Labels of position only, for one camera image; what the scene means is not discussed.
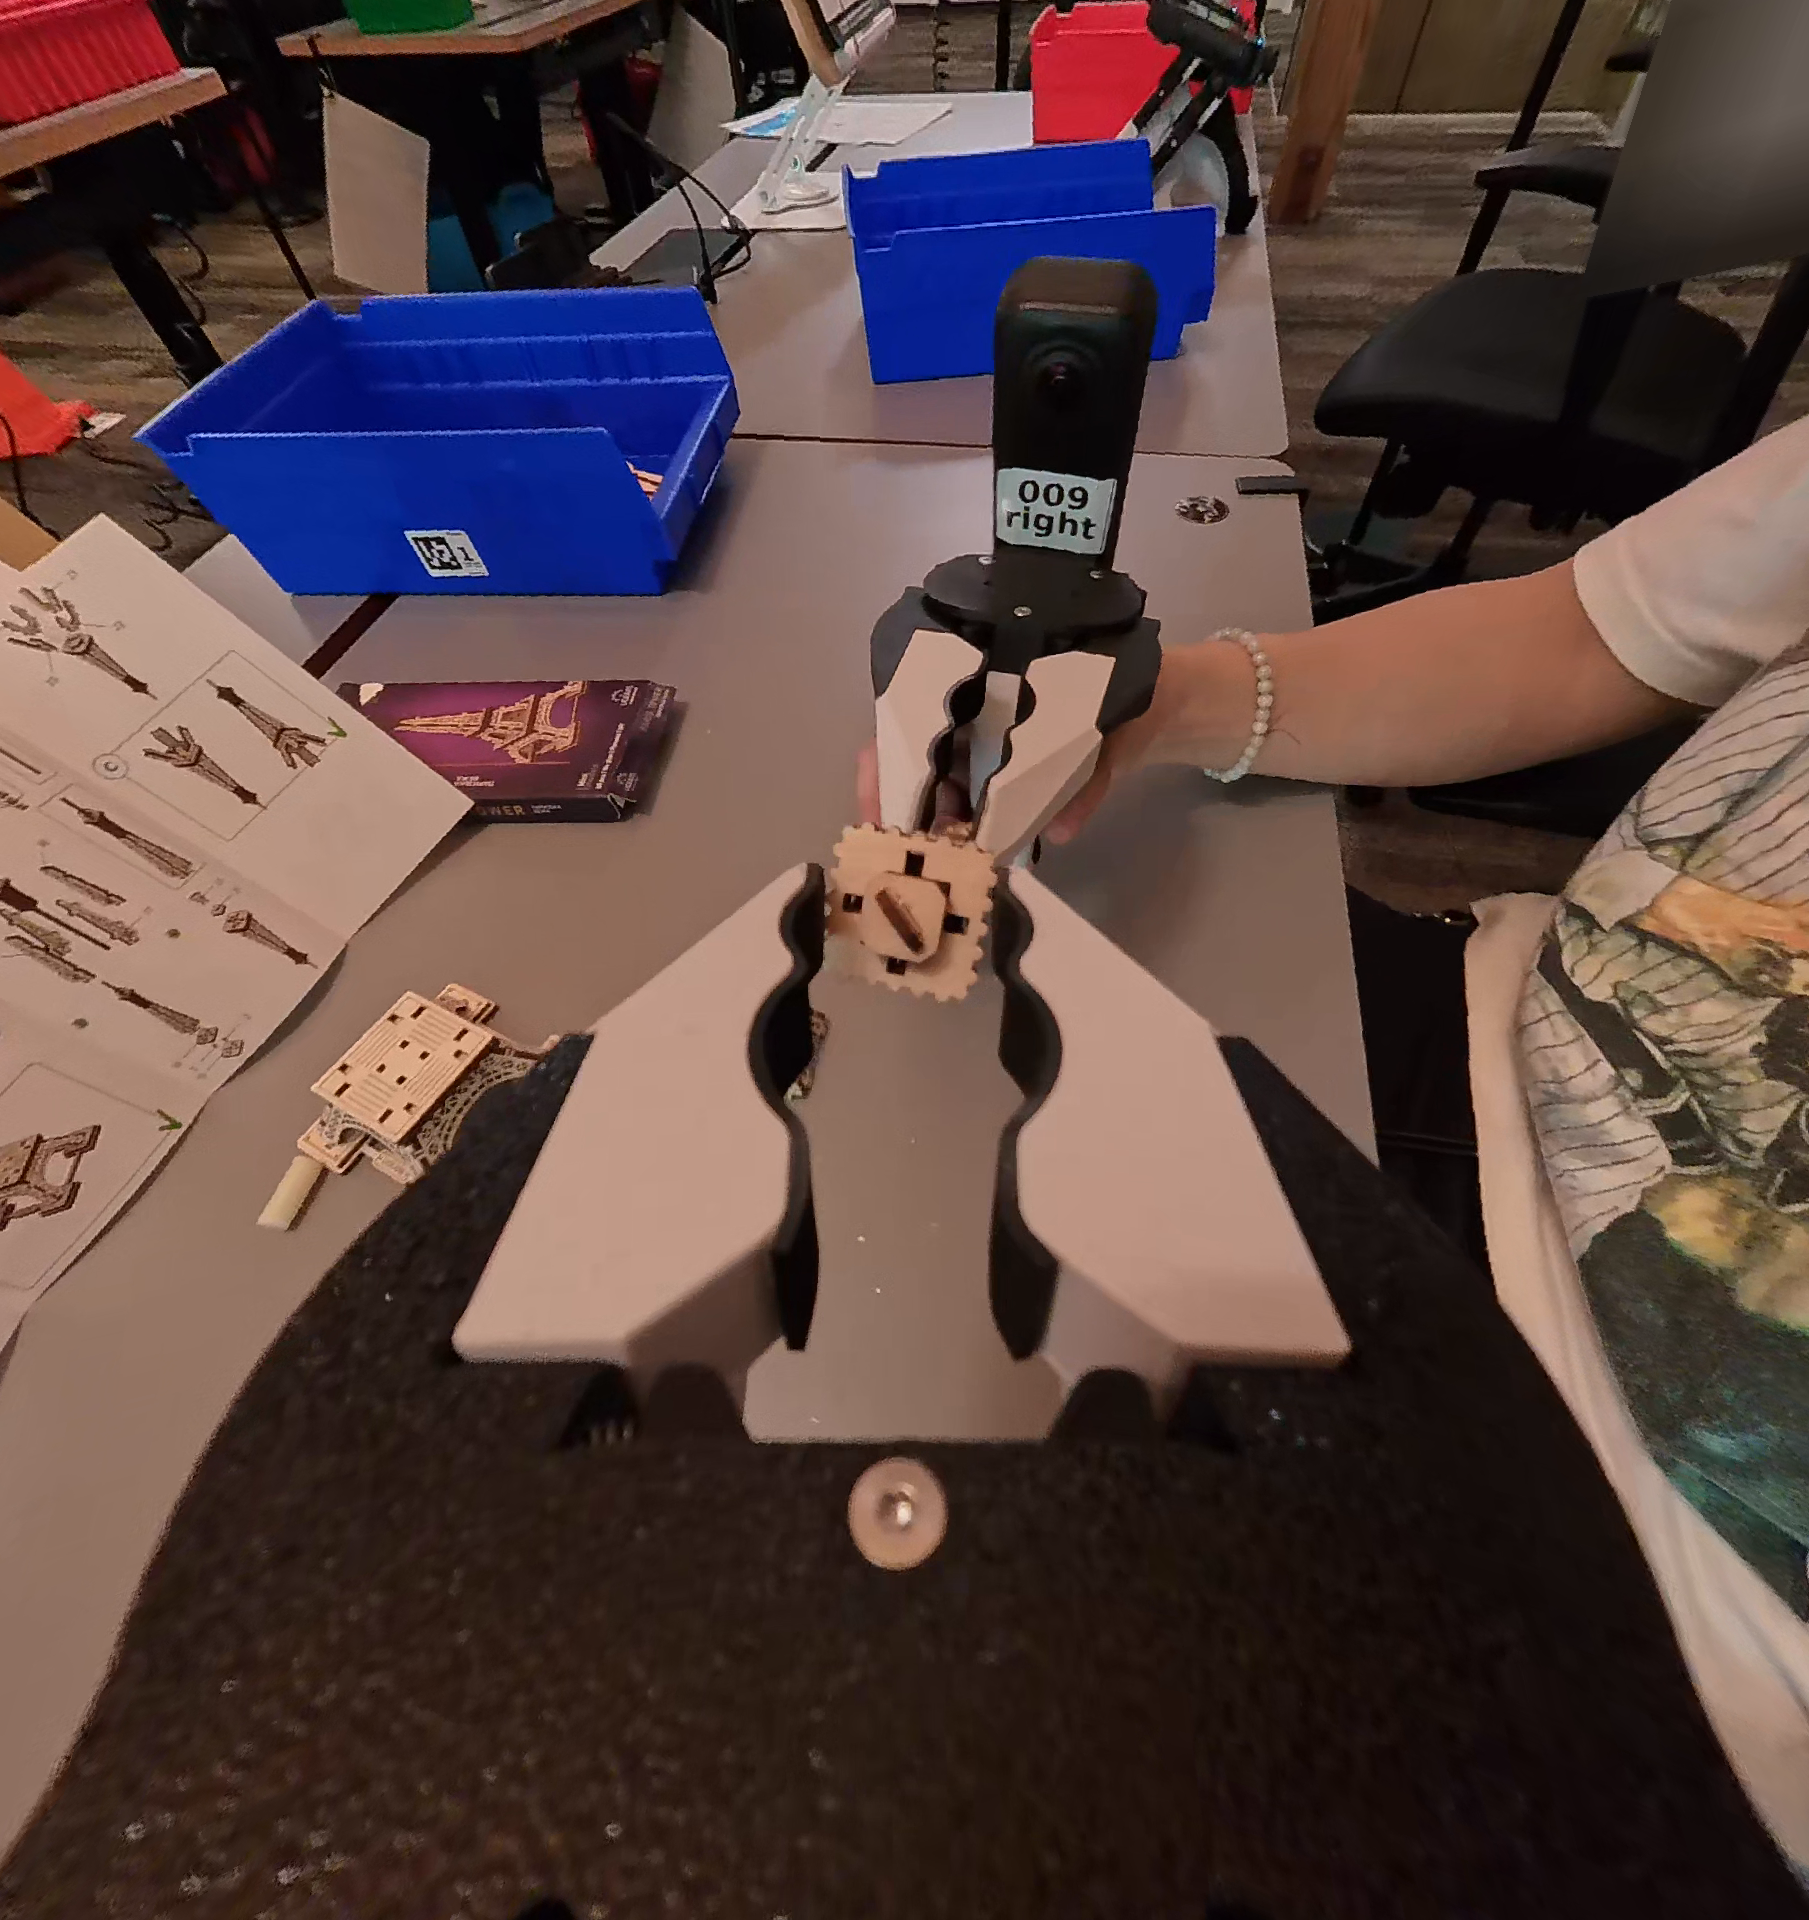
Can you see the wooden tower spire section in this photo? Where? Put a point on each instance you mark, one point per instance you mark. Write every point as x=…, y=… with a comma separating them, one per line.
x=905, y=901

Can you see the person's right hand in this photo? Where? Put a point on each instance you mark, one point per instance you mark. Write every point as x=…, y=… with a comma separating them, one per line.
x=1182, y=712

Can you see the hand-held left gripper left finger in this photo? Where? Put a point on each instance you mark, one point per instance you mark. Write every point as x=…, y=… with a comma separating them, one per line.
x=618, y=1201

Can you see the wooden tower arched base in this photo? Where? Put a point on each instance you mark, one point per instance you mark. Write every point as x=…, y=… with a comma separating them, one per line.
x=395, y=1059

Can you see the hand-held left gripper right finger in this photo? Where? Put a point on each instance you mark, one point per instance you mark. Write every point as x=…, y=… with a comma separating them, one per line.
x=1189, y=1201

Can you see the black machine with white wheel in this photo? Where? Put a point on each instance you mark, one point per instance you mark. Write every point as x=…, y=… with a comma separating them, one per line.
x=1206, y=90

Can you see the white printed t-shirt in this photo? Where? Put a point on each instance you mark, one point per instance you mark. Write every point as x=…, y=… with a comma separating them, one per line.
x=1669, y=1050

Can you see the red plastic bin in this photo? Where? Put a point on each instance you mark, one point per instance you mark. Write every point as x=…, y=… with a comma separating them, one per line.
x=1091, y=75

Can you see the paper sheet on white stand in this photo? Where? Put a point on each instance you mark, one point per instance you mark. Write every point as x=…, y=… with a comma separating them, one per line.
x=808, y=134

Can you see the white assembly instruction sheet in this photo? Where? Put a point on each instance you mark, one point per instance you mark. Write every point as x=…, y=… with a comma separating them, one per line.
x=168, y=901

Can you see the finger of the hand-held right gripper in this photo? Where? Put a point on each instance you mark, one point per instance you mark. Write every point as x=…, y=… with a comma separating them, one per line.
x=911, y=720
x=1069, y=735

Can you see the hanging white paper sheet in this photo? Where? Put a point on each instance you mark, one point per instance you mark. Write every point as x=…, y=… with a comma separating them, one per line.
x=376, y=194

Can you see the black office chair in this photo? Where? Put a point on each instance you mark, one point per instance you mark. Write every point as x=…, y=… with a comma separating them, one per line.
x=1520, y=374

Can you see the green plastic bin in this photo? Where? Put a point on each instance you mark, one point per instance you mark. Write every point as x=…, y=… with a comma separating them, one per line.
x=409, y=13

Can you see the person's right forearm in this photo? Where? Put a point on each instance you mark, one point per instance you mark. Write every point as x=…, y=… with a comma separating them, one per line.
x=1443, y=674

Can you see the purple puzzle box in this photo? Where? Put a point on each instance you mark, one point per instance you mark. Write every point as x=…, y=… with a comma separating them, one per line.
x=514, y=735

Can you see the blue plastic bin with tag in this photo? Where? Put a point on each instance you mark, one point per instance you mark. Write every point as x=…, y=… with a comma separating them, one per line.
x=395, y=495

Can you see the small pale cylinder stick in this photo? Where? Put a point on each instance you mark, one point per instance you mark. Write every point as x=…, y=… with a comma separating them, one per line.
x=282, y=1197

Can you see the wooden post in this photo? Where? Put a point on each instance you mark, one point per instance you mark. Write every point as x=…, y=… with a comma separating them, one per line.
x=1318, y=104

